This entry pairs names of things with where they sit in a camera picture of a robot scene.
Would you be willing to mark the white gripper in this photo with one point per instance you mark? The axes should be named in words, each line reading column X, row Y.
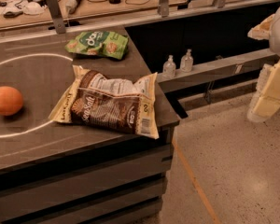
column 266, row 98

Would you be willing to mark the green rice chip bag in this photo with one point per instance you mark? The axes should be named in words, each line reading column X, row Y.
column 99, row 43

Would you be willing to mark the brown sea salt chip bag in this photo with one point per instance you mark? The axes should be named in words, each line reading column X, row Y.
column 116, row 104

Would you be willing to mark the grey metal ledge shelf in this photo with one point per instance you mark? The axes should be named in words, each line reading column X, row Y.
column 218, row 69

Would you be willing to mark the right clear sanitizer bottle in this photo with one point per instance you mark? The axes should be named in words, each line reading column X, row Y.
column 186, row 62

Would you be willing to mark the clear sanitizer bottle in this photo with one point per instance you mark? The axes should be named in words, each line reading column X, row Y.
column 186, row 62
column 169, row 67

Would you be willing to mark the left clear sanitizer bottle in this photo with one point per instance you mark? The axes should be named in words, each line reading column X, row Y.
column 169, row 67

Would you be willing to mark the dark slatted counter cabinet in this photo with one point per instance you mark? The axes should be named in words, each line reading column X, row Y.
column 68, row 174

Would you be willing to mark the white cloth on desk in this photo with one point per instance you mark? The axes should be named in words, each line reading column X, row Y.
column 12, row 8

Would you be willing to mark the orange fruit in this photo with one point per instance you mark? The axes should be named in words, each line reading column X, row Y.
column 11, row 101

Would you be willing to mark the middle metal bracket post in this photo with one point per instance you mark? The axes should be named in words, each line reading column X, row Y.
column 163, row 8

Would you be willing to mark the handheld tool with cable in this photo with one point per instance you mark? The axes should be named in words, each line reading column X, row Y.
column 71, row 6

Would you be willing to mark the left metal bracket post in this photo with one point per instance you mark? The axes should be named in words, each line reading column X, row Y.
column 56, row 15

